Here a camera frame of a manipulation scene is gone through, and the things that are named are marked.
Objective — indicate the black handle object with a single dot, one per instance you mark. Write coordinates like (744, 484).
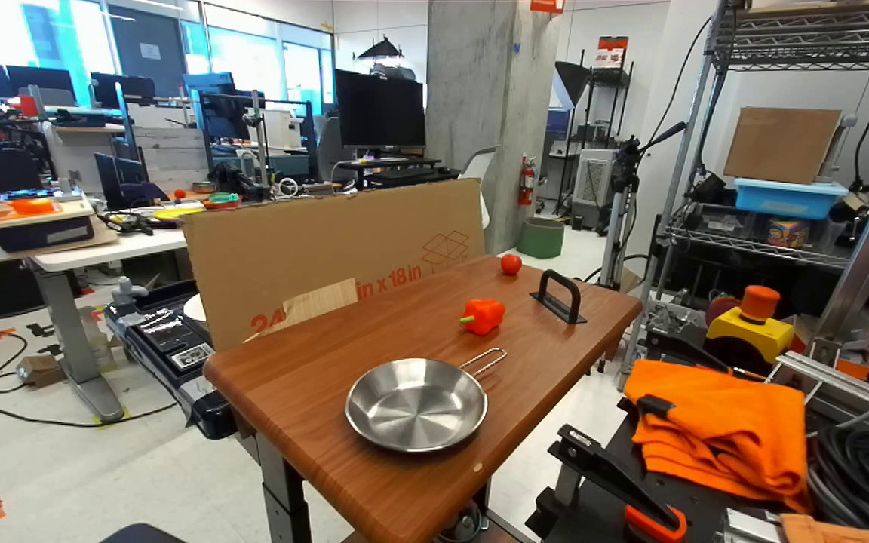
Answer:
(558, 296)

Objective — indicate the orange toy bell pepper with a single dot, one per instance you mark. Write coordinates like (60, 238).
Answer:
(481, 319)

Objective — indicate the small steel frying pan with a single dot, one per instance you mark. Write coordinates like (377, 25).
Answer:
(420, 405)

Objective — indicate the black computer monitor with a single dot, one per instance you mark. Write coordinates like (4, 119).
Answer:
(377, 114)

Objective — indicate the brown cardboard sheet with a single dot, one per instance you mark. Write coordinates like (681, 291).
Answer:
(255, 262)

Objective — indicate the yellow emergency stop button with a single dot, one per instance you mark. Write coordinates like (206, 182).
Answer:
(746, 328)

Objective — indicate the orange folded cloth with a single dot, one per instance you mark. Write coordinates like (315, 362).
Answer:
(722, 434)

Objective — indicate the black orange clamp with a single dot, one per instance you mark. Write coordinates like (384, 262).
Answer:
(584, 460)

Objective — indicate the white side desk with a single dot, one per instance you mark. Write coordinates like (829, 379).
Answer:
(51, 240)

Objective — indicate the blue plastic bin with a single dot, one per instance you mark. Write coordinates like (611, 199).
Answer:
(787, 199)

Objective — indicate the metal wire shelf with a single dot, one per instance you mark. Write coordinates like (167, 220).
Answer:
(787, 143)

